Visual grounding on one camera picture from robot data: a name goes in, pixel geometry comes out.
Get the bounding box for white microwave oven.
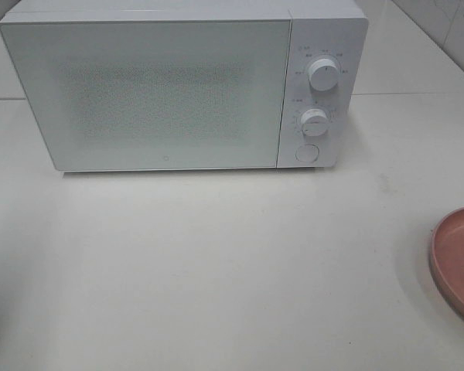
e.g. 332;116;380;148
0;1;369;168

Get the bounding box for white microwave door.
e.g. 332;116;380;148
0;21;290;172

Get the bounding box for white control knob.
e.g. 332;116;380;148
300;108;329;137
307;55;340;92

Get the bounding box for pink plate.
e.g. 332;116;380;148
429;207;464;318

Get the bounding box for white door release button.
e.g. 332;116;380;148
295;145;319;163

